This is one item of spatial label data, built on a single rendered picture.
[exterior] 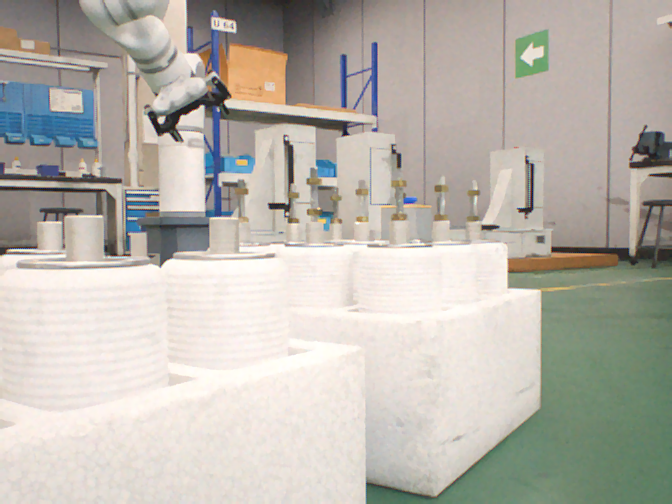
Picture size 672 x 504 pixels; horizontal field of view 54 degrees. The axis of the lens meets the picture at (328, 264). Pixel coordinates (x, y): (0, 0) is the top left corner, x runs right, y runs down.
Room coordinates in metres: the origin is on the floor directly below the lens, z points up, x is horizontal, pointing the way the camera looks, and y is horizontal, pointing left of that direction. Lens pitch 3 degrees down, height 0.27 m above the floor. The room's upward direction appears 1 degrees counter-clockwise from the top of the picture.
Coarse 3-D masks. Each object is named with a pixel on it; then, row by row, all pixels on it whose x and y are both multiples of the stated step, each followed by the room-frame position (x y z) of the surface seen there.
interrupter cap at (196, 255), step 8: (176, 256) 0.47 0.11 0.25; (184, 256) 0.46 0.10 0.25; (192, 256) 0.46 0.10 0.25; (200, 256) 0.46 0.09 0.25; (208, 256) 0.46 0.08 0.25; (216, 256) 0.46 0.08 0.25; (224, 256) 0.46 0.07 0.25; (232, 256) 0.46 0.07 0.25; (240, 256) 0.46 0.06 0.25; (248, 256) 0.46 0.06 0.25; (256, 256) 0.47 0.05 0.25; (264, 256) 0.47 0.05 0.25; (272, 256) 0.48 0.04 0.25
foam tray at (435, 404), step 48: (336, 336) 0.71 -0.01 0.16; (384, 336) 0.67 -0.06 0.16; (432, 336) 0.65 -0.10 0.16; (480, 336) 0.75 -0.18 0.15; (528, 336) 0.91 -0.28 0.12; (384, 384) 0.67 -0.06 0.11; (432, 384) 0.65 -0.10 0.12; (480, 384) 0.75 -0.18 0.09; (528, 384) 0.92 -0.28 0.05; (384, 432) 0.67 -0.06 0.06; (432, 432) 0.65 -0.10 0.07; (480, 432) 0.75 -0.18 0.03; (384, 480) 0.67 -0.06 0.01; (432, 480) 0.64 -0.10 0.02
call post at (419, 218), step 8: (384, 208) 1.18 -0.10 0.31; (392, 208) 1.17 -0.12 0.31; (408, 208) 1.16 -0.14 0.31; (416, 208) 1.15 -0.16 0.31; (424, 208) 1.18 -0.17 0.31; (384, 216) 1.18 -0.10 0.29; (408, 216) 1.16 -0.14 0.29; (416, 216) 1.15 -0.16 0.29; (424, 216) 1.18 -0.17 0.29; (384, 224) 1.18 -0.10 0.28; (416, 224) 1.15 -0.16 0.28; (424, 224) 1.18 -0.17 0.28; (384, 232) 1.18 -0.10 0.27; (416, 232) 1.15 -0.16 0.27; (424, 232) 1.18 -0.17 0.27
